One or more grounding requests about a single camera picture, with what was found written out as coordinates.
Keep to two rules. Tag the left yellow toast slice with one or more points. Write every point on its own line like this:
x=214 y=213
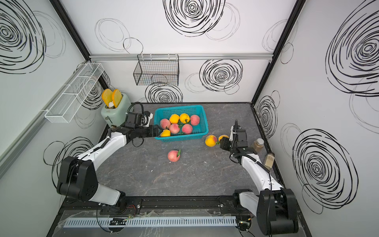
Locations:
x=107 y=96

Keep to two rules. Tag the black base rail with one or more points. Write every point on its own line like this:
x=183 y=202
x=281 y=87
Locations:
x=138 y=205

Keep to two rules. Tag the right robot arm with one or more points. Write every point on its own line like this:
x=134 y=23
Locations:
x=275 y=207

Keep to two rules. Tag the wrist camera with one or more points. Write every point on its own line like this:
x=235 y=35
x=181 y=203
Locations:
x=234 y=130
x=147 y=117

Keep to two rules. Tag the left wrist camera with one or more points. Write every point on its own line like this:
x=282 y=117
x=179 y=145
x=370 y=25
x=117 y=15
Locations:
x=147 y=117

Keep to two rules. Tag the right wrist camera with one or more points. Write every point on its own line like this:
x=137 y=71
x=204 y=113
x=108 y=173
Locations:
x=234 y=130

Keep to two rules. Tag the right yellow toast slice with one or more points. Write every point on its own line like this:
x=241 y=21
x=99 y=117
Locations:
x=116 y=98

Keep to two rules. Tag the teal plastic basket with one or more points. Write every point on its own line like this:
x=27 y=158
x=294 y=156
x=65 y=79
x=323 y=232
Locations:
x=198 y=131

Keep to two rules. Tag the brown spice jar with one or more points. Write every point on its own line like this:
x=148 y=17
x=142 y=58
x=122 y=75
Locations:
x=258 y=145

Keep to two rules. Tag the white wire wall shelf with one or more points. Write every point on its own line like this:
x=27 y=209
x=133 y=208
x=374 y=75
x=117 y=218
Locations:
x=83 y=91

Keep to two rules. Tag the white slotted cable duct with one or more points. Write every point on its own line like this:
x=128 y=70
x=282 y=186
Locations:
x=192 y=221

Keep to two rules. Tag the mint green toaster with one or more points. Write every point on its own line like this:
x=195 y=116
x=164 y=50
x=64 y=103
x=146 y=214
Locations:
x=115 y=117

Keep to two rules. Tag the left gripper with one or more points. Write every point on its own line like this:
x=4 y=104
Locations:
x=155 y=130

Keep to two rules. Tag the yellow peach with red blush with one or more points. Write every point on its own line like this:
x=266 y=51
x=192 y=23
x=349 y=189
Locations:
x=211 y=141

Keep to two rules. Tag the beige spice jar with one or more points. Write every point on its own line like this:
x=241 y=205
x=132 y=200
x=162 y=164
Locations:
x=269 y=160

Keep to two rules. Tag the pink peach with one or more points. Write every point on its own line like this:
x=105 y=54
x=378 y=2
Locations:
x=194 y=120
x=174 y=155
x=165 y=123
x=174 y=128
x=186 y=129

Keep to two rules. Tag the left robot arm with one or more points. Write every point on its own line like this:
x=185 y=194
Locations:
x=78 y=178

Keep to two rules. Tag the yellow toast slice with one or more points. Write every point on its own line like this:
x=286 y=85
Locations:
x=107 y=96
x=116 y=98

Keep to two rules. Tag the black wire wall basket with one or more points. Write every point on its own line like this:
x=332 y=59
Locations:
x=157 y=68

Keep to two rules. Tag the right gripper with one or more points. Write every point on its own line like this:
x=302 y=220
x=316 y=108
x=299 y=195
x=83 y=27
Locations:
x=224 y=142

